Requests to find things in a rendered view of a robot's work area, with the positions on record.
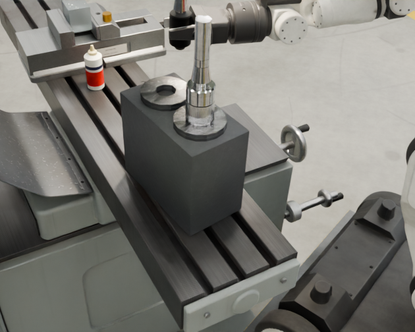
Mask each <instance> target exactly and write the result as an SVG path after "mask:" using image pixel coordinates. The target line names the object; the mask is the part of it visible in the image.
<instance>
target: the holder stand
mask: <svg viewBox="0 0 415 332"><path fill-rule="evenodd" d="M186 83H187V81H185V80H184V79H183V78H181V77H180V76H179V75H178V74H176V73H175V72H173V73H171V74H167V75H165V76H160V77H157V78H152V79H150V80H148V81H147V82H145V83H143V84H140V85H138V86H135V87H132V88H129V89H127V90H124V91H121V92H120V97H121V114H122V123H123V140H124V157H125V167H126V170H127V171H128V172H129V173H130V174H131V175H132V176H133V177H134V179H135V180H136V181H137V182H138V183H139V184H140V185H141V186H142V187H143V188H144V189H145V190H146V191H147V192H148V193H149V194H150V196H151V197H152V198H153V199H154V200H155V201H156V202H157V203H158V204H159V205H160V206H161V207H162V208H163V209H164V210H165V211H166V212H167V213H168V214H169V215H170V216H171V217H172V218H173V219H174V220H175V221H176V222H177V223H178V224H179V225H180V227H181V228H182V229H183V230H184V231H185V232H186V233H187V234H188V235H189V236H192V235H194V234H196V233H198V232H200V231H201V230H203V229H205V228H207V227H209V226H210V225H212V224H214V223H216V222H218V221H220V220H222V219H224V218H226V217H227V216H229V215H231V214H233V213H235V212H236V211H238V210H240V209H241V206H242V194H243V188H244V176H245V169H246V158H247V151H248V139H249V133H250V132H249V130H248V129H247V128H245V127H244V126H242V125H241V124H240V123H239V122H238V121H236V120H235V119H234V118H232V117H231V116H230V115H229V114H227V113H226V112H225V111H224V110H222V109H221V108H220V107H218V106H217V105H216V104H215V111H214V120H213V122H212V123H211V124H209V125H207V126H193V125H191V124H189V123H188V122H187V121H186Z"/></svg>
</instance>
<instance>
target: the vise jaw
mask: <svg viewBox="0 0 415 332"><path fill-rule="evenodd" d="M88 4H89V6H90V12H91V19H92V30H91V31H92V33H93V34H94V36H95V37H96V39H97V40H108V39H111V38H117V37H120V36H121V31H120V28H119V27H118V25H117V24H116V22H115V21H114V20H113V19H112V21H111V22H104V21H103V17H102V13H103V12H105V11H106V10H105V8H104V7H103V6H101V5H100V4H98V3H88Z"/></svg>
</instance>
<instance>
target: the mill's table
mask: <svg viewBox="0 0 415 332"><path fill-rule="evenodd" d="M53 9H60V10H61V12H62V13H63V6H62V1H61V0H0V20H1V24H2V26H3V27H4V29H5V31H6V33H7V35H8V36H9V38H10V39H11V41H12V43H13V45H14V46H15V48H16V50H17V51H18V44H17V40H16V34H15V33H16V32H23V31H27V30H33V29H38V28H45V27H48V23H47V16H46V11H48V10H53ZM103 75H104V83H105V86H104V88H102V89H101V90H91V89H89V88H88V85H87V80H86V73H82V74H77V75H73V76H68V77H64V78H58V79H54V80H49V81H45V82H40V83H36V84H37V85H38V88H39V89H40V91H41V93H42V94H43V96H44V98H45V100H46V101H47V103H48V104H49V106H50V108H51V110H52V112H53V113H54V115H55V116H56V118H57V120H58V122H59V123H60V125H61V127H62V128H63V130H64V131H65V134H66V135H67V137H68V139H69V140H70V142H71V144H72V146H73V147H74V149H75V150H76V152H77V154H78V156H79V158H80V159H81V161H82V162H83V164H84V166H85V168H86V169H87V171H88V173H89V174H90V176H91V178H92V180H93V181H94V183H95V185H96V186H97V188H98V190H99V192H100V193H101V195H102V196H103V199H104V200H105V202H106V204H107V205H108V207H109V209H110V210H111V212H112V214H113V215H114V217H115V219H116V220H117V223H118V224H119V226H120V227H121V229H122V231H123V233H124V234H125V236H126V238H127V239H128V241H129V243H130V245H131V246H132V248H133V250H134V251H135V253H136V255H137V256H138V258H139V260H140V261H141V263H142V265H143V266H144V269H145V270H146V272H147V273H148V275H149V277H150V279H151V280H152V282H153V284H154V285H155V287H156V289H157V291H158V293H159V294H160V296H161V297H162V299H163V301H164V303H165V304H166V306H167V307H168V309H169V311H170V313H171V315H172V316H173V318H174V319H175V321H176V323H177V325H178V326H179V328H180V330H182V329H183V330H184V332H198V331H201V330H203V329H205V328H207V327H209V326H211V325H214V324H216V323H219V322H220V321H223V320H225V319H227V318H230V317H232V316H234V315H237V314H241V313H244V312H247V311H248V310H250V309H251V308H252V307H254V306H255V305H256V304H259V303H261V302H263V301H265V300H268V299H270V298H272V297H274V296H277V295H278V294H281V293H282V292H285V291H287V290H289V289H292V288H294V287H295V285H296V280H297V277H298V271H299V267H300V262H299V261H298V260H297V259H296V258H297V254H298V252H297V251H296V250H295V248H294V247H293V246H292V245H291V243H290V242H289V241H288V240H287V239H286V238H285V237H284V235H283V234H282V233H281V232H280V230H279V229H278V228H277V227H276V226H275V225H274V224H273V223H272V221H271V220H270V219H269V217H268V216H267V215H266V214H265V213H264V212H263V211H262V210H261V208H260V207H259V206H258V205H257V203H255V201H254V200H253V199H252V198H251V197H250V195H249V194H248V193H247V192H246V191H245V189H243V194H242V206H241V209H240V210H238V211H236V212H235V213H233V214H231V215H229V216H227V217H226V218H224V219H222V220H220V221H218V222H216V223H214V224H212V225H210V226H209V227H207V228H205V229H203V230H201V231H200V232H198V233H196V234H194V235H192V236H189V235H188V234H187V233H186V232H185V231H184V230H183V229H182V228H181V227H180V225H179V224H178V223H177V222H176V221H175V220H174V219H173V218H172V217H171V216H170V215H169V214H168V213H167V212H166V211H165V210H164V209H163V208H162V207H161V206H160V205H159V204H158V203H157V202H156V201H155V200H154V199H153V198H152V197H151V196H150V194H149V193H148V192H147V191H146V190H145V189H144V188H143V187H142V186H141V185H140V184H139V183H138V182H137V181H136V180H135V179H134V177H133V176H132V175H131V174H130V173H129V172H128V171H127V170H126V167H125V149H124V140H123V123H122V114H121V97H120V92H121V91H124V90H127V89H129V88H132V87H135V86H138V85H140V84H143V83H145V82H147V81H148V80H150V78H149V76H148V75H147V74H146V73H145V72H144V71H143V70H142V69H141V67H140V66H139V65H138V64H137V62H134V63H128V64H125V65H119V66H115V67H109V68H105V66H103Z"/></svg>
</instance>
